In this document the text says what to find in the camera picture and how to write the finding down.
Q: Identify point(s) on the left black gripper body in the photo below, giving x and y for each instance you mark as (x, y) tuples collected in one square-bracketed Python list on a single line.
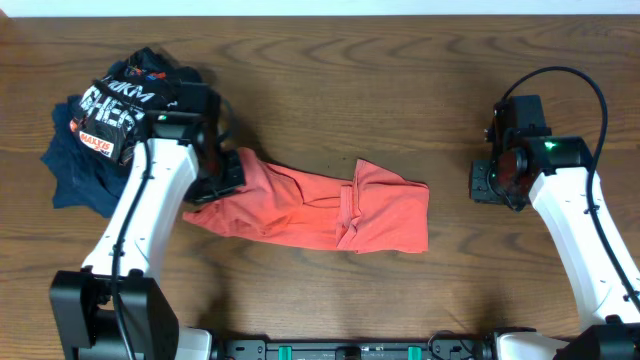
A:
[(227, 176)]

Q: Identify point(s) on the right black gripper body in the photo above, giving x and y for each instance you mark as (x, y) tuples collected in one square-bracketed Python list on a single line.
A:
[(484, 183)]

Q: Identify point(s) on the red printed t-shirt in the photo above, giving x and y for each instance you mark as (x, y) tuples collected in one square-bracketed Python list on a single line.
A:
[(376, 210)]

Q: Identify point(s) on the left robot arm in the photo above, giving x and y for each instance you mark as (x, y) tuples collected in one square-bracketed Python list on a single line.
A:
[(113, 307)]

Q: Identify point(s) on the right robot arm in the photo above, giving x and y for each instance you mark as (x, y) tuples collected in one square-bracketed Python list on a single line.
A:
[(529, 166)]

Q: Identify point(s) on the black printed jersey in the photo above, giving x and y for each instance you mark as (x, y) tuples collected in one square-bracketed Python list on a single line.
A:
[(106, 116)]

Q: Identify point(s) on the navy blue t-shirt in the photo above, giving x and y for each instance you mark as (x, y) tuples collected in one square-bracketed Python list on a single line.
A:
[(84, 178)]

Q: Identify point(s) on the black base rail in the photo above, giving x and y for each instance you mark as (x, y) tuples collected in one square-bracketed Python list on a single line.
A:
[(443, 345)]

